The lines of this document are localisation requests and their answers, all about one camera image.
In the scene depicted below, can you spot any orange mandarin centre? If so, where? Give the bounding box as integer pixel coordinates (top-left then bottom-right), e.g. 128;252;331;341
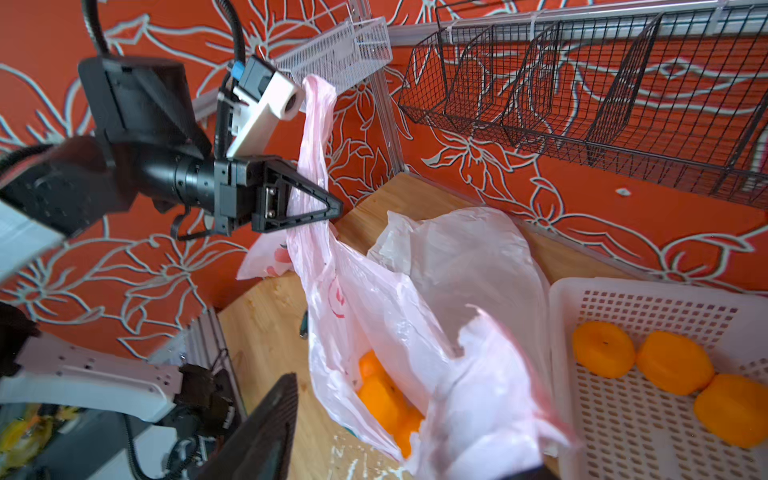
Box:
394;407;424;459

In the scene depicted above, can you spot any orange mandarin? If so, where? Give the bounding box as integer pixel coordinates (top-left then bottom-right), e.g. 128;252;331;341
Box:
572;321;636;379
394;407;424;459
636;331;715;396

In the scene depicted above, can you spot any orange mandarin basket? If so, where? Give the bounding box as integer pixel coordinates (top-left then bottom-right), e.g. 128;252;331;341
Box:
359;350;394;385
358;375;408;435

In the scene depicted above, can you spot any pink plastic bag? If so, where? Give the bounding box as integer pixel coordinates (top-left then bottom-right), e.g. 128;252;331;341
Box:
284;74;577;480
236;231;294;280

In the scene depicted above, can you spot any orange mandarin middle basket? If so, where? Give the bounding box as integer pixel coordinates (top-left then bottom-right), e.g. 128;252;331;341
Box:
358;375;408;435

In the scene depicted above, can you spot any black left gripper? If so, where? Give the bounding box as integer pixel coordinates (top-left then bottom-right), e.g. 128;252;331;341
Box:
134;146;343;236

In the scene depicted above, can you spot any clear wire mesh basket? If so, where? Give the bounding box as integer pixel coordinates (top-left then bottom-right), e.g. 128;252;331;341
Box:
274;17;393;94

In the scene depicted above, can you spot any black wire wall basket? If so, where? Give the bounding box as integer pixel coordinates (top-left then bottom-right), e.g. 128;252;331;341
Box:
396;1;767;209

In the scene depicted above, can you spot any orange mandarin front corner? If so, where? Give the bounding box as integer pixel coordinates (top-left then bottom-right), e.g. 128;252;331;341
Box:
693;374;767;449

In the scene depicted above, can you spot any white plastic perforated basket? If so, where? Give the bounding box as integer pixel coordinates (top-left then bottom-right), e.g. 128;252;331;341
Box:
549;278;767;479

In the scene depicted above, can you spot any orange mandarin front basket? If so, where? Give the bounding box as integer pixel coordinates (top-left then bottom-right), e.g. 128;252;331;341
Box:
359;350;394;385

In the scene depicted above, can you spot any white translucent plastic bag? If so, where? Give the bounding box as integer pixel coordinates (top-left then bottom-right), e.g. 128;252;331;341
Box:
367;207;551;385

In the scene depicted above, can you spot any orange mandarin back top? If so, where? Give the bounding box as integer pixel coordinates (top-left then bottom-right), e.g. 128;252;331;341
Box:
636;331;715;396

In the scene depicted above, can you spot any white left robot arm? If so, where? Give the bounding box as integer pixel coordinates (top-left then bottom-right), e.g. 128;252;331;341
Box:
1;1;343;431

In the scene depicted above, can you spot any orange mandarin left back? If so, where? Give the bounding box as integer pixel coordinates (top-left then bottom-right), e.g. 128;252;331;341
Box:
572;321;636;379

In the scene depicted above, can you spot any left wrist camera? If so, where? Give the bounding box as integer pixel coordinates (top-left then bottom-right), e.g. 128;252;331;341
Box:
226;56;306;158

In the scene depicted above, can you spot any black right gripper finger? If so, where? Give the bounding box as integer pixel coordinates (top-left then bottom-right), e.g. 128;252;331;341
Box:
198;373;299;480

